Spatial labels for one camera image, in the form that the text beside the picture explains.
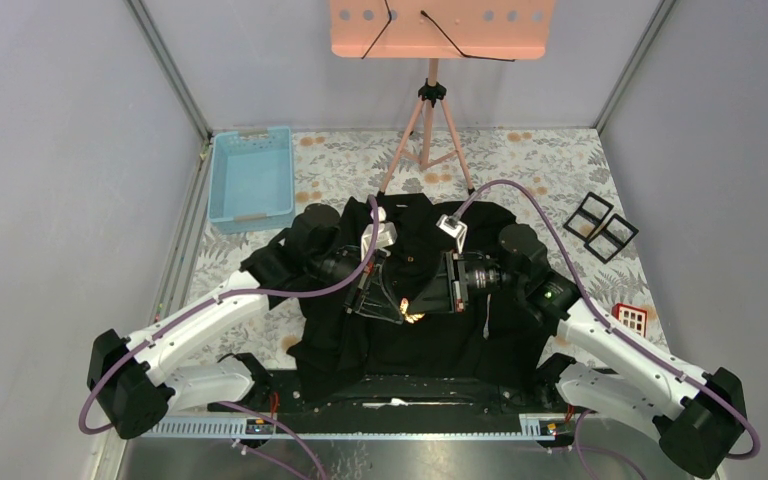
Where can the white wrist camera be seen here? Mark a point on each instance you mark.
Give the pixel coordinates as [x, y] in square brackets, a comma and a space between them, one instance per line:
[454, 227]
[377, 236]

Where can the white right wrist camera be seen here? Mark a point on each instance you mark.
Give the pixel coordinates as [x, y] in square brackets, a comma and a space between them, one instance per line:
[454, 227]

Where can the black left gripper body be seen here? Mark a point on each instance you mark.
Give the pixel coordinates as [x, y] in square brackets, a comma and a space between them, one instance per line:
[361, 283]

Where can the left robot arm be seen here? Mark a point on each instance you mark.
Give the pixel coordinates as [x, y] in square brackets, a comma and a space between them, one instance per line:
[137, 379]

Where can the black shirt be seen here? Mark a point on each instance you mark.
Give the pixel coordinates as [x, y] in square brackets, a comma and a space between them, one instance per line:
[494, 340]

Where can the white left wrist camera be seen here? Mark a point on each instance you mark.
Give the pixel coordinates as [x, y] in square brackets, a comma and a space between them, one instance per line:
[377, 236]

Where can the aluminium frame rail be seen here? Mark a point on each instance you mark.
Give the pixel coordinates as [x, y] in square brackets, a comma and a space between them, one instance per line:
[168, 67]

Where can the black brooch display tray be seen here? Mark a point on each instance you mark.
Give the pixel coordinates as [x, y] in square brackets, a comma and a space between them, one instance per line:
[604, 233]

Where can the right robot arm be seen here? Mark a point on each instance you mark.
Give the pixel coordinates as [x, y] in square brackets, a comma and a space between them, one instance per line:
[694, 415]

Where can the red white grid box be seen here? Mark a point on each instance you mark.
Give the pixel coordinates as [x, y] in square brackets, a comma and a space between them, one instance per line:
[632, 317]

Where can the light blue plastic basket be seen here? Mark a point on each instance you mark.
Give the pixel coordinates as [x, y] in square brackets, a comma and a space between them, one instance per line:
[252, 181]

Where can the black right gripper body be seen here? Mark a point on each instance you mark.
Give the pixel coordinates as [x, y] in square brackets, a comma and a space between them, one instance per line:
[460, 288]

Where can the pink music stand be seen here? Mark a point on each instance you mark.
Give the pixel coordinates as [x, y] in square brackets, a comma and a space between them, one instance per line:
[504, 31]

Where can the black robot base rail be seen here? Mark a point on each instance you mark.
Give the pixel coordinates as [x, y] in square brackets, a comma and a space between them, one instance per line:
[408, 405]

